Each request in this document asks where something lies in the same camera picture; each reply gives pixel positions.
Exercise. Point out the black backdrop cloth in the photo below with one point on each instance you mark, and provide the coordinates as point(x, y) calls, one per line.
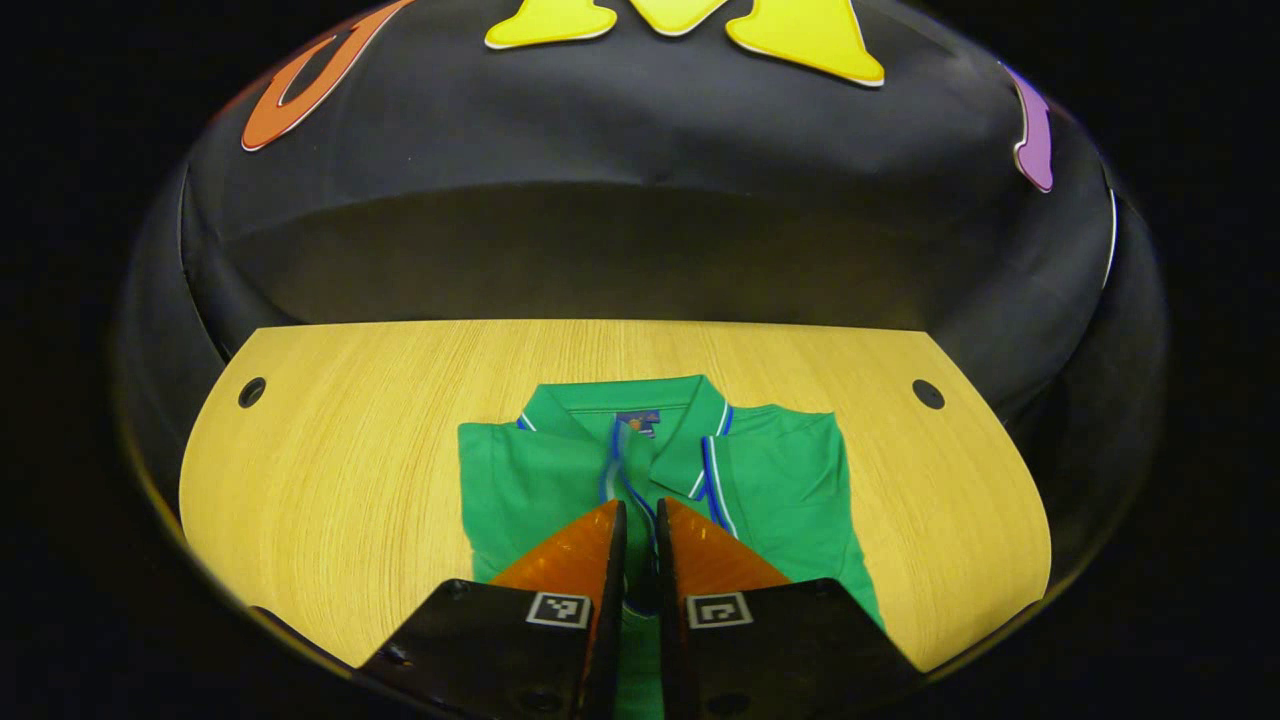
point(640, 150)

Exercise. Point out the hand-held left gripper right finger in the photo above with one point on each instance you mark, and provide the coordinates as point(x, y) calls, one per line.
point(672, 660)

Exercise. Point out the green T-shirt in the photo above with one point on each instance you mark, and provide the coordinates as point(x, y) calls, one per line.
point(780, 480)

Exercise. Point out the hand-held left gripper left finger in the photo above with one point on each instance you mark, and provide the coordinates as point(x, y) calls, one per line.
point(606, 660)

